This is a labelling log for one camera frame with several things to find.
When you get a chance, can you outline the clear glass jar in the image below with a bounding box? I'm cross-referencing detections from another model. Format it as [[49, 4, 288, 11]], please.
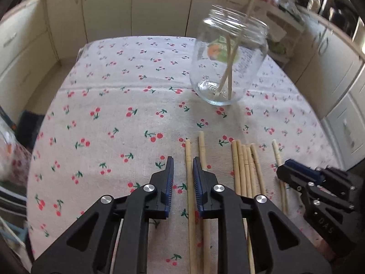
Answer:
[[190, 5, 269, 106]]

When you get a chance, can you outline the white rolling storage cart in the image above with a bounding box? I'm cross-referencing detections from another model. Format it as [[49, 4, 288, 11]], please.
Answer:
[[254, 0, 305, 67]]

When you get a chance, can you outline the cherry print tablecloth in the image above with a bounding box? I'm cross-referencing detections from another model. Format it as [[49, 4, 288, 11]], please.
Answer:
[[27, 37, 338, 273]]

